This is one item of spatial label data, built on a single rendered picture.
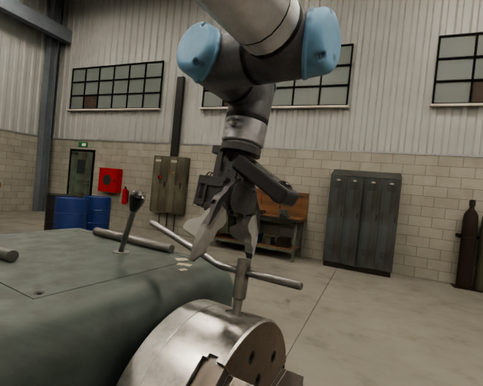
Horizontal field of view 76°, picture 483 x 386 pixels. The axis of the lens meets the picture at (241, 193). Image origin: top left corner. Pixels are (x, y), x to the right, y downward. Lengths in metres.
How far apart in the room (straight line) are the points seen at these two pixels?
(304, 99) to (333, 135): 1.08
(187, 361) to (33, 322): 0.19
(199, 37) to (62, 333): 0.41
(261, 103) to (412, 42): 7.22
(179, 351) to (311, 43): 0.41
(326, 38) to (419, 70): 7.16
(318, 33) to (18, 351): 0.47
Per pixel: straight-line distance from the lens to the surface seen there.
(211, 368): 0.44
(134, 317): 0.52
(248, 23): 0.34
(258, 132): 0.53
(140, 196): 0.67
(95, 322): 0.49
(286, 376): 0.63
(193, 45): 0.47
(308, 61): 0.39
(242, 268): 0.49
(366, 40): 7.81
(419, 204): 7.01
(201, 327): 0.48
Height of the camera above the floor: 1.43
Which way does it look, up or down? 1 degrees down
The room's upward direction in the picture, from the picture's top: 6 degrees clockwise
